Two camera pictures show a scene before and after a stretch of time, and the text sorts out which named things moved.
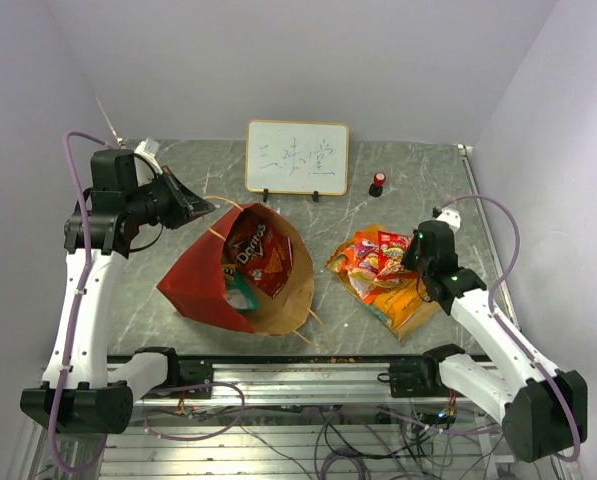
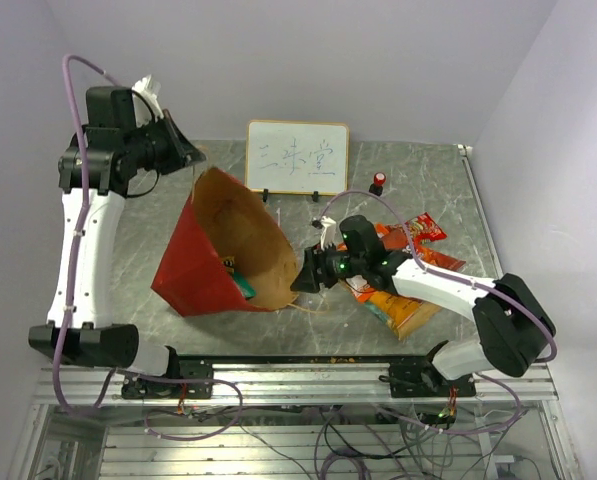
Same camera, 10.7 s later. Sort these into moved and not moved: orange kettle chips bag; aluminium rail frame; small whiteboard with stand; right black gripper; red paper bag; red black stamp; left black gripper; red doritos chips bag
Moved: red paper bag; left black gripper; right black gripper; red doritos chips bag
Not moved: red black stamp; aluminium rail frame; small whiteboard with stand; orange kettle chips bag
